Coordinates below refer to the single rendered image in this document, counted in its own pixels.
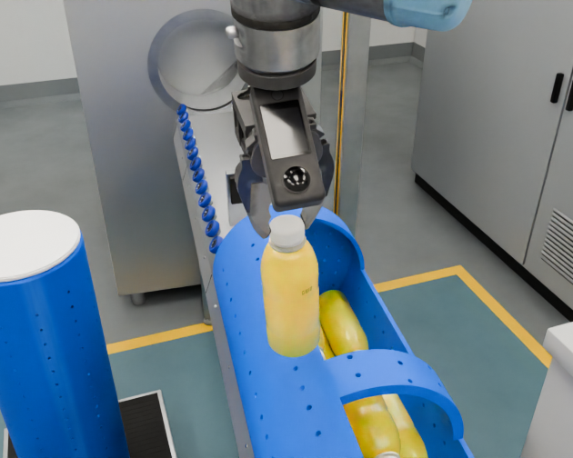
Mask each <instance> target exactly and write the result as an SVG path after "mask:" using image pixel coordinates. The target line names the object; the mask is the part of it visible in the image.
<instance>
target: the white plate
mask: <svg viewBox="0 0 573 458"><path fill-rule="evenodd" d="M79 241H80V230H79V227H78V225H77V223H76V222H75V221H74V220H73V219H71V218H70V217H68V216H66V215H63V214H60V213H56V212H51V211H43V210H29V211H20V212H14V213H9V214H2V215H0V283H2V282H9V281H15V280H20V279H24V278H27V277H30V276H33V275H36V274H40V273H42V272H44V271H46V270H48V269H50V268H52V267H54V266H56V265H58V264H60V263H61V262H63V261H64V260H65V259H66V258H67V257H68V256H69V255H70V254H71V253H72V252H73V251H74V250H75V249H76V247H77V246H78V244H79Z"/></svg>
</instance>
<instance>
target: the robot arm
mask: <svg viewBox="0 0 573 458"><path fill-rule="evenodd" d="M471 3H472V0H230V5H231V15H232V21H233V23H234V26H229V27H228V28H227V29H226V37H227V38H229V39H232V38H234V47H235V55H236V60H237V71H238V74H239V76H240V78H241V79H242V80H243V81H244V82H245V83H247V84H248V87H247V89H246V90H242V91H236V92H231V94H232V104H233V114H234V124H235V134H236V138H237V141H238V142H239V145H240V146H241V148H242V151H243V154H240V155H239V158H240V162H239V163H238V164H237V166H236V170H235V182H236V189H237V191H238V193H239V196H240V199H241V201H242V203H243V206H244V207H245V210H246V213H247V216H248V218H249V220H250V223H251V224H252V226H253V228H254V230H255V231H256V233H257V234H258V235H259V236H261V237H262V238H263V239H266V238H268V236H269V235H270V234H271V228H270V226H269V220H270V219H271V214H270V212H269V206H270V204H271V203H272V206H273V209H274V210H275V211H276V212H284V211H289V210H295V209H299V208H302V212H301V214H300V218H301V219H302V221H303V223H304V225H305V230H307V229H308V228H309V227H310V225H311V224H312V223H313V222H314V220H315V218H316V217H317V215H318V213H319V211H320V209H321V207H322V205H323V203H324V200H325V197H326V196H327V194H328V191H329V187H330V185H331V182H332V179H333V175H334V170H335V166H334V160H333V157H332V155H331V153H330V151H329V146H330V144H329V142H328V140H327V139H326V138H323V139H320V138H321V137H322V136H323V135H324V134H325V133H324V132H323V130H322V128H321V126H319V125H317V123H316V121H315V119H316V118H317V113H316V111H315V110H314V108H313V107H312V105H311V104H310V102H309V100H308V99H307V96H306V94H305V92H304V91H303V89H302V87H301V85H304V84H305V83H307V82H308V81H310V80H311V79H312V78H313V77H314V75H315V73H316V70H317V56H318V53H319V50H320V16H321V10H320V6H322V7H326V8H330V9H334V10H338V11H342V12H347V13H350V14H354V15H362V16H366V17H370V18H374V19H378V20H382V21H387V22H389V23H390V24H392V25H394V26H398V27H409V26H413V27H418V28H424V29H428V30H434V31H439V32H446V31H449V30H452V29H453V28H455V27H456V26H458V25H459V24H460V23H461V22H462V20H463V19H464V17H465V16H466V14H467V11H468V9H469V7H470V5H471ZM245 95H246V96H245ZM249 95H250V96H249ZM240 96H245V97H240Z"/></svg>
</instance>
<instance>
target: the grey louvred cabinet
mask: <svg viewBox="0 0 573 458"><path fill-rule="evenodd" d="M411 169H413V171H414V172H415V173H416V177H415V183H416V184H418V185H419V186H420V187H421V188H422V189H423V190H424V191H425V192H426V193H428V194H429V195H430V196H431V197H432V198H433V199H434V200H435V201H437V202H438V203H439V204H440V205H441V206H442V207H443V208H444V209H446V210H447V211H448V212H449V213H450V214H451V215H452V216H453V217H455V218H456V219H457V220H458V221H459V222H460V223H461V224H462V225H463V226H465V227H466V228H467V229H468V230H469V231H470V232H471V233H472V234H473V235H474V236H475V237H476V238H477V239H478V240H479V241H480V242H481V243H483V244H484V245H485V246H486V247H487V248H488V249H489V250H490V251H492V252H493V253H494V254H495V255H496V256H497V257H498V258H499V259H501V260H502V261H503V262H504V263H505V264H506V265H507V266H508V267H510V268H511V269H512V270H513V271H514V272H515V273H516V274H517V275H519V276H520V277H521V278H522V279H523V280H524V281H525V282H526V283H527V284H529V285H530V286H531V287H532V288H533V289H534V290H535V291H536V292H538V293H539V294H540V295H541V296H542V297H543V298H544V299H545V300H547V301H548V302H549V303H550V304H551V305H552V306H553V307H554V308H555V309H557V310H558V311H559V312H560V313H561V314H562V315H563V316H564V317H566V318H567V319H568V320H569V321H570V322H571V323H572V322H573V0H472V3H471V5H470V7H469V9H468V11H467V14H466V16H465V17H464V19H463V20H462V22H461V23H460V24H459V25H458V26H456V27H455V28H453V29H452V30H449V31H446V32H439V31H434V30H427V41H426V48H425V56H424V64H423V71H422V78H421V86H420V94H419V101H418V109H417V123H416V131H415V138H414V145H413V154H412V161H411Z"/></svg>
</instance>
